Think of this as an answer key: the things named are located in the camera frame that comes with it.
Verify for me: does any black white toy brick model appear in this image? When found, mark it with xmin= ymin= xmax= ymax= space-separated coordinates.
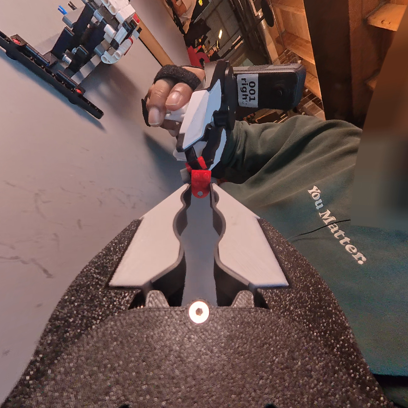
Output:
xmin=0 ymin=0 xmax=143 ymax=120

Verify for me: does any black drawstring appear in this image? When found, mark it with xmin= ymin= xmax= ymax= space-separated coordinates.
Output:
xmin=287 ymin=219 xmax=352 ymax=241

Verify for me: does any person's right hand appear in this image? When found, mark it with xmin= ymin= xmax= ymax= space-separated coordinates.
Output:
xmin=147 ymin=82 xmax=193 ymax=137

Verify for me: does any red letter sign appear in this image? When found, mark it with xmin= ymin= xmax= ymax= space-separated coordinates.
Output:
xmin=187 ymin=45 xmax=221 ymax=69

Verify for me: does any red toy brick piece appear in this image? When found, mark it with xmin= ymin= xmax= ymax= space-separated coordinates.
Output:
xmin=191 ymin=170 xmax=212 ymax=200

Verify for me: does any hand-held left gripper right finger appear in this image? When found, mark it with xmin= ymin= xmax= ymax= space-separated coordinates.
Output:
xmin=210 ymin=183 xmax=290 ymax=290

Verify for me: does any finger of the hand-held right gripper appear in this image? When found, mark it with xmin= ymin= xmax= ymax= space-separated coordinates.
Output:
xmin=176 ymin=79 xmax=222 ymax=164
xmin=204 ymin=125 xmax=228 ymax=175

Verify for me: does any person's right forearm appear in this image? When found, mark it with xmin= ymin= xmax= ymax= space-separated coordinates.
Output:
xmin=220 ymin=114 xmax=364 ymax=204

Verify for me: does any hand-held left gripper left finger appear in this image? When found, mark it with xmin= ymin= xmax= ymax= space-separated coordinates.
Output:
xmin=108 ymin=183 xmax=189 ymax=289

